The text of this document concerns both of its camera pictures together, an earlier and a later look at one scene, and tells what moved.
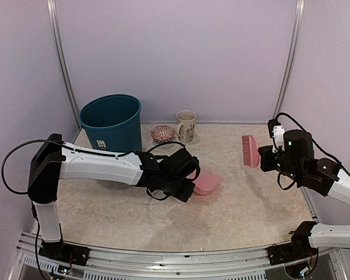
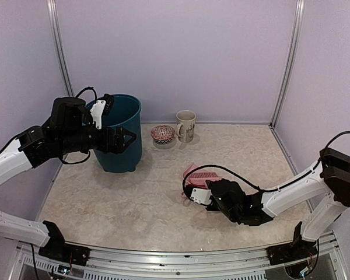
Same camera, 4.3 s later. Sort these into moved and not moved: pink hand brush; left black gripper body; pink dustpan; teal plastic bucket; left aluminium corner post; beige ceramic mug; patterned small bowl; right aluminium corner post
Moved: pink hand brush; left black gripper body; pink dustpan
Not moved: left aluminium corner post; teal plastic bucket; patterned small bowl; beige ceramic mug; right aluminium corner post
